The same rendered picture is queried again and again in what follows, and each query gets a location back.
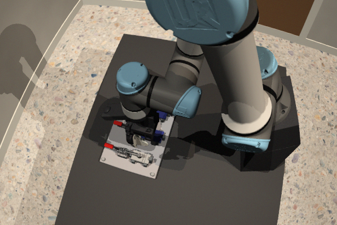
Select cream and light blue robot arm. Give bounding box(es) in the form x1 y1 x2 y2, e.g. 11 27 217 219
101 0 291 153

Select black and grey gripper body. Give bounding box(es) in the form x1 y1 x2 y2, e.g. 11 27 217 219
125 109 159 142

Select red-handled toggle clamp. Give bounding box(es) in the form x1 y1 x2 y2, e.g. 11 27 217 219
104 143 142 159

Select toggle clamp with red handle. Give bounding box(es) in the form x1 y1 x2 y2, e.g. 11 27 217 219
113 120 126 128

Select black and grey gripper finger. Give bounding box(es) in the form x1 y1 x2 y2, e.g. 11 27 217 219
126 131 148 148

